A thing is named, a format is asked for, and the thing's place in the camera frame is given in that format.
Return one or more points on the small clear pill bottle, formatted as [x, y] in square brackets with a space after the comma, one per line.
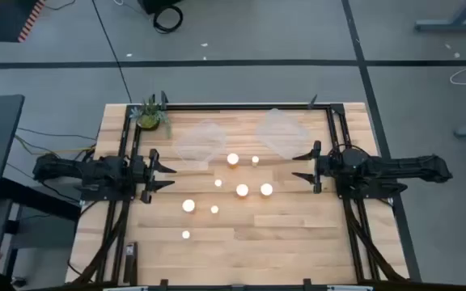
[255, 159]
[185, 234]
[218, 182]

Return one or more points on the small orange pill bottle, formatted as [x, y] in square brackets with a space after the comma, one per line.
[214, 209]

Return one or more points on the black box on floor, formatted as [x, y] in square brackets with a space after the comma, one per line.
[152, 5]

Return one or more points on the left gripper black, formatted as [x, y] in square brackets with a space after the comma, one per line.
[146, 174]

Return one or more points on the small potted green plant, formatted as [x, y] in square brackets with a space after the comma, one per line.
[150, 116]

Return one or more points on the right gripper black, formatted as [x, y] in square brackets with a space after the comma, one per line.
[323, 167]

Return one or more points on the black mat orange striped edge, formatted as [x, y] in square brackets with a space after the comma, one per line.
[6, 18]

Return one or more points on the black bar-shaped device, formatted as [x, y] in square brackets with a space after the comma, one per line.
[130, 262]

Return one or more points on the clear plastic bin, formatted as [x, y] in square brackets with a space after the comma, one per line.
[281, 132]
[200, 143]

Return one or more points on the large orange pill bottle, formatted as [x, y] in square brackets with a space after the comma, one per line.
[233, 158]
[266, 188]
[188, 205]
[242, 189]

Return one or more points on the black metal table frame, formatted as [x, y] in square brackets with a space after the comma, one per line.
[237, 107]

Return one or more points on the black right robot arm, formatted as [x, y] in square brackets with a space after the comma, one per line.
[386, 169]

